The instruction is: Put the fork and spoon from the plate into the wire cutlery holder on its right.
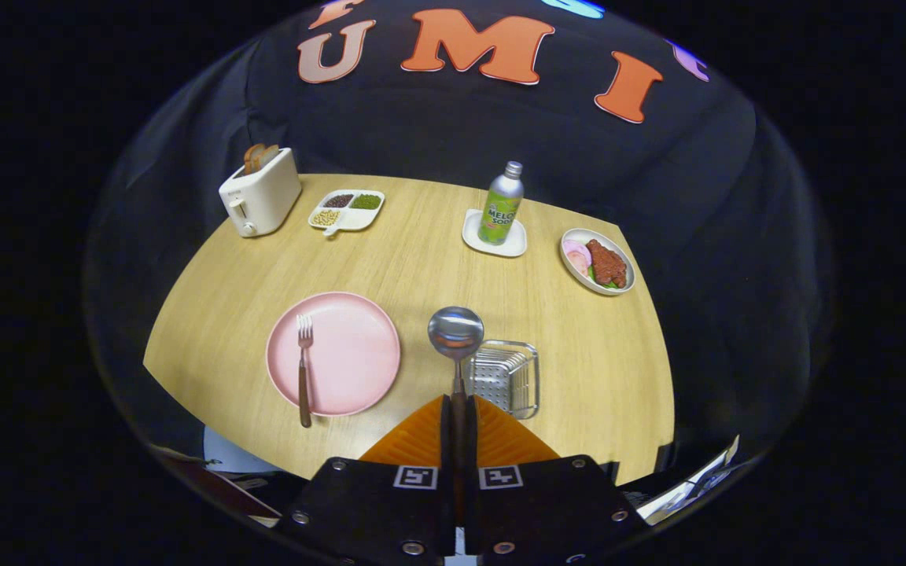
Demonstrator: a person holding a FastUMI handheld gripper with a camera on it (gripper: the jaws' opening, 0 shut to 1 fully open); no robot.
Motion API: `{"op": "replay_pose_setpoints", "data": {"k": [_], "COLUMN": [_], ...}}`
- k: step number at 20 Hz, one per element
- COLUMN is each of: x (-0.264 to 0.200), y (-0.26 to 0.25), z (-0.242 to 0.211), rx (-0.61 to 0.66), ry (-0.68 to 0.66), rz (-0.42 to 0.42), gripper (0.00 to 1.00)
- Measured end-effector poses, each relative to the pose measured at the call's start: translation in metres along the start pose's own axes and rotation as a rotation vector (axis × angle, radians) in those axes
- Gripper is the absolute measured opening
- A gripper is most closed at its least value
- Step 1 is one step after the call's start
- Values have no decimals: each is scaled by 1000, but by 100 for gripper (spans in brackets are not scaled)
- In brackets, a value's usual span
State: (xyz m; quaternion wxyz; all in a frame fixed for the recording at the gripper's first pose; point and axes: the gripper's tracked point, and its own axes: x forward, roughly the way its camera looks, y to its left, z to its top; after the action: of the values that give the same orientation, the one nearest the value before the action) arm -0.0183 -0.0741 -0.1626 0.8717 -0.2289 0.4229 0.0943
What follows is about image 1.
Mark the white square coaster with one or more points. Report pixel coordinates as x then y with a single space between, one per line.
473 237

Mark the white oval food plate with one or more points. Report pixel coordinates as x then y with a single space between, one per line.
576 281

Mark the white toaster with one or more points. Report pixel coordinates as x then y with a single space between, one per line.
264 196

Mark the brown meat patty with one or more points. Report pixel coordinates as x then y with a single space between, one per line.
606 263

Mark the white paper sheets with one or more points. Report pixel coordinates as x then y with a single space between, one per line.
681 491

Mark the pink ham slices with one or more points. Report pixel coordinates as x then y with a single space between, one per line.
576 255

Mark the pile of yellow beans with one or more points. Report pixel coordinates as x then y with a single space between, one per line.
325 217

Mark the pile of dark beans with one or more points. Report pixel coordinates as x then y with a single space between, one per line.
338 200

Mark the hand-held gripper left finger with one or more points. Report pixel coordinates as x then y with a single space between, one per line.
446 448

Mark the white object below table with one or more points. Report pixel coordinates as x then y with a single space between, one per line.
233 456

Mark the white divided dish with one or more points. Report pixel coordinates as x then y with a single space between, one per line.
357 221

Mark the pink round plate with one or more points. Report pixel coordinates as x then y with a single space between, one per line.
351 354

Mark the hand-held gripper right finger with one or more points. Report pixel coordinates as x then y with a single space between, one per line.
472 448

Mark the green soda bottle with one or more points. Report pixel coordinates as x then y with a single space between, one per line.
500 212

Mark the brown toast slice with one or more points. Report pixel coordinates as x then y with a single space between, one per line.
252 157
270 155

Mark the pile of green beans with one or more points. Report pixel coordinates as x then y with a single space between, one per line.
366 201

